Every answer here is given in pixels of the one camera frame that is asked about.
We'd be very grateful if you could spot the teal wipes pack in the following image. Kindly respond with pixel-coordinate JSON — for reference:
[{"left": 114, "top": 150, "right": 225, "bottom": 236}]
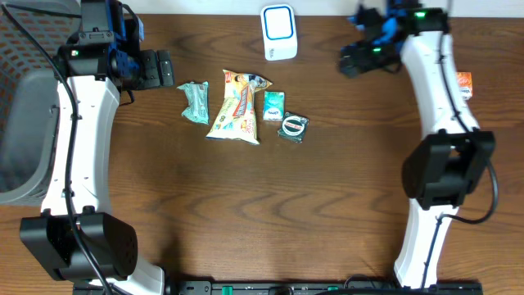
[{"left": 177, "top": 81, "right": 209, "bottom": 125}]

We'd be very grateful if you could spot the orange tissue pack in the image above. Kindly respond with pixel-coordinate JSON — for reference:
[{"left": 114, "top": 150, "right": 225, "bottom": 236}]
[{"left": 456, "top": 72, "right": 473, "bottom": 101}]

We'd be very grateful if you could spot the yellow wet wipes pack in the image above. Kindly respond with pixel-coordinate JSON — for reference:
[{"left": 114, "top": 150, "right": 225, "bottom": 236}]
[{"left": 206, "top": 70, "right": 273, "bottom": 145}]

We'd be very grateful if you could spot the teal tissue pack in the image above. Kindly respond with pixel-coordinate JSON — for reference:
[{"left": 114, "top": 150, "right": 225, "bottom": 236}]
[{"left": 263, "top": 91, "right": 285, "bottom": 121}]

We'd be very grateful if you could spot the dark green round-label packet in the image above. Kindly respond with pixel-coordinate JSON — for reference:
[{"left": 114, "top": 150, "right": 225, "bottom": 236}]
[{"left": 278, "top": 111, "right": 309, "bottom": 143}]

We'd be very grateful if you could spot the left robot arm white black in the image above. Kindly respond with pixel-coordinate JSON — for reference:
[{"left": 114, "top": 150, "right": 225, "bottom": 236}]
[{"left": 20, "top": 0, "right": 175, "bottom": 294}]

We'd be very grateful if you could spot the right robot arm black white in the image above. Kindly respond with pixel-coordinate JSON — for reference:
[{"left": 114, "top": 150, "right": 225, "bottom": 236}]
[{"left": 339, "top": 1, "right": 499, "bottom": 293}]

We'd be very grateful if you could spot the black mesh plastic basket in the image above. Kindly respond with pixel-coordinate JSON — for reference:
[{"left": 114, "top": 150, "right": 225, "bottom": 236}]
[{"left": 1, "top": 0, "right": 80, "bottom": 207}]

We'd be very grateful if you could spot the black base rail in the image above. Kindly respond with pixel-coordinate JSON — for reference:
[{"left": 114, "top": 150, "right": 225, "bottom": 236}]
[{"left": 73, "top": 279, "right": 484, "bottom": 295}]

